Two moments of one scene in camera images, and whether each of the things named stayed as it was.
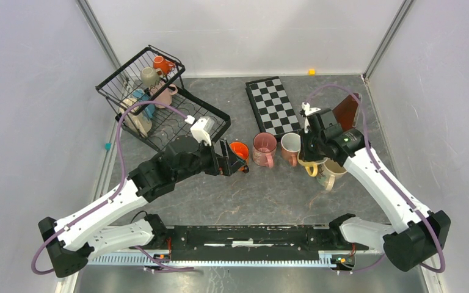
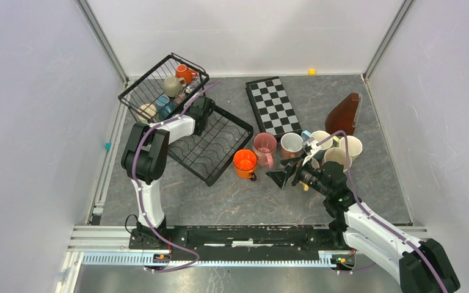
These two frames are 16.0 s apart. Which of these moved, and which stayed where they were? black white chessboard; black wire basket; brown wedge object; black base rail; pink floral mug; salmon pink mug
Moved: black wire basket
Stayed: salmon pink mug; pink floral mug; brown wedge object; black base rail; black white chessboard
